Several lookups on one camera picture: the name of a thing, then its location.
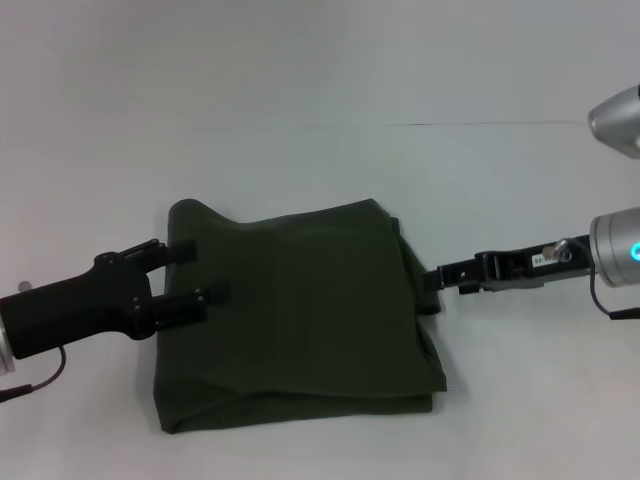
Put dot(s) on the dark green printed t-shirt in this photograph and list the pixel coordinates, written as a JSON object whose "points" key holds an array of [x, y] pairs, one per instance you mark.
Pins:
{"points": [[300, 310]]}

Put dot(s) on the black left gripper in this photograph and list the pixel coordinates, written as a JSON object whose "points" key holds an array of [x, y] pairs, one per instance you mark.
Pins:
{"points": [[75, 305]]}

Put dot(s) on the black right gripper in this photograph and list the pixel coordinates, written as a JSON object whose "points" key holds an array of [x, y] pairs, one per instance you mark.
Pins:
{"points": [[535, 262]]}

